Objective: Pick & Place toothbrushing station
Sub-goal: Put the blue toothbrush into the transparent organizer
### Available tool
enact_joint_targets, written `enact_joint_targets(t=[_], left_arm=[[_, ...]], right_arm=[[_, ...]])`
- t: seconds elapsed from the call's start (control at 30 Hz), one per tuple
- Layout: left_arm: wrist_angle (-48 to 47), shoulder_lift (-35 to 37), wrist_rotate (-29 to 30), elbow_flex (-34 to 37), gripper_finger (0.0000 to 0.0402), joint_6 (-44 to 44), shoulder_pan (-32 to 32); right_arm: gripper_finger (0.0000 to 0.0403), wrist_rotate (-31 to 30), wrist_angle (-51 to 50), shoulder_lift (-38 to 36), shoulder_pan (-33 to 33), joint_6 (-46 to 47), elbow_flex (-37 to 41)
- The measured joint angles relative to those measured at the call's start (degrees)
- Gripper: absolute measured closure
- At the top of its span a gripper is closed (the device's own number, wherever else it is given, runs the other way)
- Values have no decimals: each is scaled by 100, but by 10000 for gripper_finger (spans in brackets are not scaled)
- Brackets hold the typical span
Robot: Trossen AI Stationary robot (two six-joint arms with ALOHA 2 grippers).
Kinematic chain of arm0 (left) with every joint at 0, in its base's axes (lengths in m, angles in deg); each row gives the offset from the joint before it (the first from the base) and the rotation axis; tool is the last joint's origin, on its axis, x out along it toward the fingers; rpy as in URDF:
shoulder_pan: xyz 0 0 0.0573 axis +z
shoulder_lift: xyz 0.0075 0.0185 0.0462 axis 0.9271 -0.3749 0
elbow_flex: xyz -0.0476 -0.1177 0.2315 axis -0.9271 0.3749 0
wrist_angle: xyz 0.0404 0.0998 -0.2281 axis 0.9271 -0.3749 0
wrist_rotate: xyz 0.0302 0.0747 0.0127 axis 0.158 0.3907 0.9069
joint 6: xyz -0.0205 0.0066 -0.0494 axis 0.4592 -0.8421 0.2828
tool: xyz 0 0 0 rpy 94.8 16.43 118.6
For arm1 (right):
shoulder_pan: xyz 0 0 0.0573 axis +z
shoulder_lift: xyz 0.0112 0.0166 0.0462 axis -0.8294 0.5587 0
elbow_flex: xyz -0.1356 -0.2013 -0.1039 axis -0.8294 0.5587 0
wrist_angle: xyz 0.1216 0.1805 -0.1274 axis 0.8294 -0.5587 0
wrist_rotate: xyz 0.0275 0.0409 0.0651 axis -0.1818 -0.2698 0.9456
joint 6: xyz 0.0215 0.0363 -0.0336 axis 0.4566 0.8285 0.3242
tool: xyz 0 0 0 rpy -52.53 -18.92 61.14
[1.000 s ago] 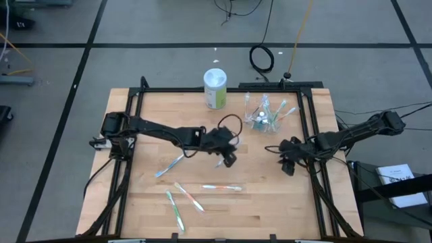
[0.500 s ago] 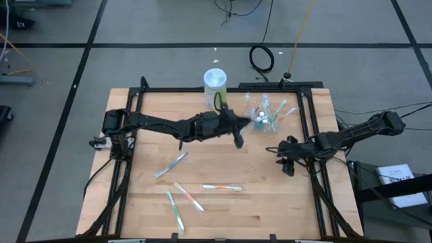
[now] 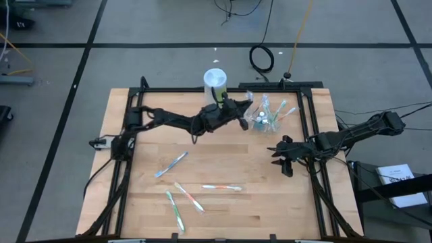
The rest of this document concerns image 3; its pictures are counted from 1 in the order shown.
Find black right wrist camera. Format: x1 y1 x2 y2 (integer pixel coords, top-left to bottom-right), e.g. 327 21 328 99
313 133 335 152

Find black coiled floor cable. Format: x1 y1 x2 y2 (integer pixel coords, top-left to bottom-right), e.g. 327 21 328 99
248 0 276 82

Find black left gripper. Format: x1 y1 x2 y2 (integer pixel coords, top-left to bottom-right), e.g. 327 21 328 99
198 93 254 132

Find yellow floor cable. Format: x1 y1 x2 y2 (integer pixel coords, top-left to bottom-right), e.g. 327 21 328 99
288 0 317 74

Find person's foot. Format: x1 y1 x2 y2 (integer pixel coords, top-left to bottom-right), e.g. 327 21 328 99
6 16 36 32

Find grey metal floor base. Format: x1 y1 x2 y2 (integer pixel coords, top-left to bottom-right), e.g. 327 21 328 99
0 74 36 87
13 0 74 8

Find black chair base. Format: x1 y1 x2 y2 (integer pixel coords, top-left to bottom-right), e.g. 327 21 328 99
0 105 14 132

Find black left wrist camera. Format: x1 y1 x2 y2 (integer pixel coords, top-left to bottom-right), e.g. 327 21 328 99
201 104 222 124

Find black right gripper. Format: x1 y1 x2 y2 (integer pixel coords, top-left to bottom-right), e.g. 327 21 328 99
267 135 308 178

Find thin black floor cable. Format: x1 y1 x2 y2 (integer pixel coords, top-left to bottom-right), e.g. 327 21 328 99
213 0 263 27

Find white booklet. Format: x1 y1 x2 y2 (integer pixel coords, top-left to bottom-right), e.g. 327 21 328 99
375 163 429 209

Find black slanted bar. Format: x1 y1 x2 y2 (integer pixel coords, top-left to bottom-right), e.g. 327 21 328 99
356 172 432 203

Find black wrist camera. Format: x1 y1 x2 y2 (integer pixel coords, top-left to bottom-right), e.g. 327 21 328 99
201 104 222 124
313 133 335 152

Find dark grey side cart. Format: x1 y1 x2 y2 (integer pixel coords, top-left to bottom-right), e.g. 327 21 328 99
346 160 432 243

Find orange white toothbrush yellow bristles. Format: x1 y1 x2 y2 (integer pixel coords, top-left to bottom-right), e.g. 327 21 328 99
200 184 243 192

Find black aluminium table frame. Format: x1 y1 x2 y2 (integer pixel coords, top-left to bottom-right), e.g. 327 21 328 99
76 76 365 243

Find black left wrist camera cable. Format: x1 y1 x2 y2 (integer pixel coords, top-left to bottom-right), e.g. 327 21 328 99
190 86 223 145

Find white green wipes canister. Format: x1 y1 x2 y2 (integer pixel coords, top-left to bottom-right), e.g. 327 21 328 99
202 67 228 105

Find clear plastic holder cup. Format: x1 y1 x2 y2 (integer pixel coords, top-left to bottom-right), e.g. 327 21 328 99
248 106 281 134

